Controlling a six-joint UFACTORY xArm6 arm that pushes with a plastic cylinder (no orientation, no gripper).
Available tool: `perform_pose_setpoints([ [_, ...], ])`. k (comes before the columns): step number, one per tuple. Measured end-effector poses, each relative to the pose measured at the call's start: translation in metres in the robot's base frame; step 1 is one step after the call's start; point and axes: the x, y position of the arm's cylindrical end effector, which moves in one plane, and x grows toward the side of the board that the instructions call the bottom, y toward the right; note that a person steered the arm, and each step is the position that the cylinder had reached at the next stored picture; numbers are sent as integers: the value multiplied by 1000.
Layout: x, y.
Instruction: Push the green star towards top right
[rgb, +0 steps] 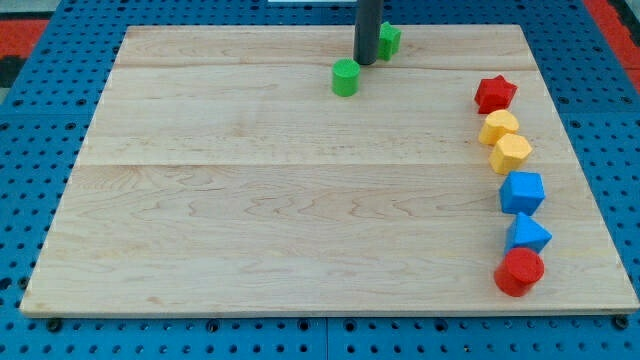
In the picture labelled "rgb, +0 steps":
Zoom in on green star block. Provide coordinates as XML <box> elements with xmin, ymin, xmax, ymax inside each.
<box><xmin>378</xmin><ymin>22</ymin><xmax>402</xmax><ymax>61</ymax></box>

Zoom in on red star block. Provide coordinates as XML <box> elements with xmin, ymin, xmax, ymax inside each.
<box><xmin>474</xmin><ymin>75</ymin><xmax>518</xmax><ymax>114</ymax></box>

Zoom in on light wooden board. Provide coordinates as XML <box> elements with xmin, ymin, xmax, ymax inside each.
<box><xmin>20</xmin><ymin>25</ymin><xmax>639</xmax><ymax>318</ymax></box>

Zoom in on green cylinder block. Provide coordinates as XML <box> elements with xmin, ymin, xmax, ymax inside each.
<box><xmin>332</xmin><ymin>58</ymin><xmax>360</xmax><ymax>97</ymax></box>

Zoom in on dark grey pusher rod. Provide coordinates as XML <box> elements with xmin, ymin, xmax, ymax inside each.
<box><xmin>353</xmin><ymin>0</ymin><xmax>384</xmax><ymax>66</ymax></box>

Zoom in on yellow heart block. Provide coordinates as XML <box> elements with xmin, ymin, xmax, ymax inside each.
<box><xmin>478</xmin><ymin>110</ymin><xmax>519</xmax><ymax>145</ymax></box>

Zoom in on yellow hexagon block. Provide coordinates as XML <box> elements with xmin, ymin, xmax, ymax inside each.
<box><xmin>489</xmin><ymin>134</ymin><xmax>533</xmax><ymax>175</ymax></box>

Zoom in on blue cube block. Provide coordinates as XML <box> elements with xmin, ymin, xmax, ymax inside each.
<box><xmin>499</xmin><ymin>171</ymin><xmax>546</xmax><ymax>216</ymax></box>

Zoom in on blue triangle block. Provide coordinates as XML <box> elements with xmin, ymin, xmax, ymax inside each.
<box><xmin>504</xmin><ymin>212</ymin><xmax>552</xmax><ymax>254</ymax></box>

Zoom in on red cylinder block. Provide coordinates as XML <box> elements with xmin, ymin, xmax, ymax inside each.
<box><xmin>494</xmin><ymin>247</ymin><xmax>545</xmax><ymax>297</ymax></box>

